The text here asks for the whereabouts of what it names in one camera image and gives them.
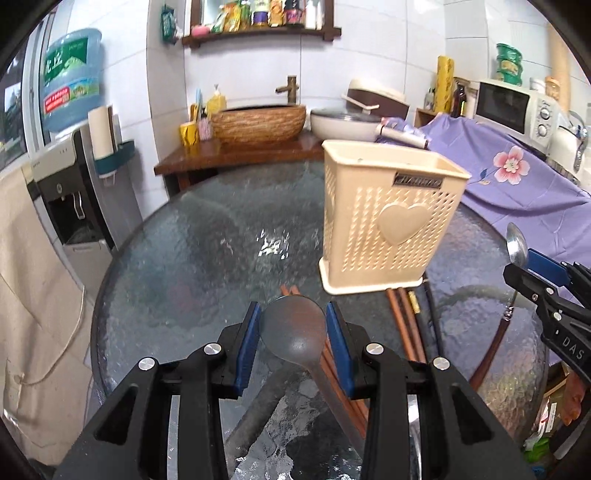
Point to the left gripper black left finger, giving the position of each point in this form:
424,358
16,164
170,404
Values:
127,438

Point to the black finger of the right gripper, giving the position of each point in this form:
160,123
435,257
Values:
566,325
574,277

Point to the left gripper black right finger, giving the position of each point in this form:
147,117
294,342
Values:
425,420

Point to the black chopstick with silver band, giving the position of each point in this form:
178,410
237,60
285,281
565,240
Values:
434,315

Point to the black chopstick with gold band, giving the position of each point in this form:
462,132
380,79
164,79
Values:
415,303

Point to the brown chopstick near holder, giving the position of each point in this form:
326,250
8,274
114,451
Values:
402,327

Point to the round glass table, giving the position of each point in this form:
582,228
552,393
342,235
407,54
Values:
194,266

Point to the purple floral cloth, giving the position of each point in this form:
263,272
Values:
508,185

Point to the white kettle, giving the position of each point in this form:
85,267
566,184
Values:
569,150

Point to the beige perforated utensil holder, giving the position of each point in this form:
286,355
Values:
387,209

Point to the white microwave oven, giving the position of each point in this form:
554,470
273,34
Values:
529,116

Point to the beige hanging cloth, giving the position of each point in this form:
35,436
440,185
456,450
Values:
45,333

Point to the white water dispenser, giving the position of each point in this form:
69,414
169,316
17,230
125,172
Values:
92,216

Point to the dark sauce bottle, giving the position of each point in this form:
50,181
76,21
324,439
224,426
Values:
459,101

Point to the dark wooden counter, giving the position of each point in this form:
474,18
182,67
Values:
213,155

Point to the tall beige rolled mat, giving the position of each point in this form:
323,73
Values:
560,65

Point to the green stacked bowls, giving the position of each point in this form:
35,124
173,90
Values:
509,64

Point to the teal paper towel holder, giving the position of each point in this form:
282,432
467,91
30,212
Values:
108,165

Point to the yellow mug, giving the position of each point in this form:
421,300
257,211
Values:
189,134

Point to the pink patterned small bottle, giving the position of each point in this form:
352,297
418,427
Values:
204,126

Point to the white frying pan with lid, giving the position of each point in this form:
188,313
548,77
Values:
333,124

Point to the yellow rolled mat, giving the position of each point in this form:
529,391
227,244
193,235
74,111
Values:
444,88

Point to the woven brown basin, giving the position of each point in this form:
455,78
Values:
258,124

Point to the yellow soap dispenser bottle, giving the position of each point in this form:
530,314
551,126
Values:
217,103

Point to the white brown rice cooker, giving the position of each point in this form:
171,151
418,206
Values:
365,97

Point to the bronze faucet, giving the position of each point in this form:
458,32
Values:
290,89

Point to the blue water bottle jug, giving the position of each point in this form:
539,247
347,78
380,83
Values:
72,78

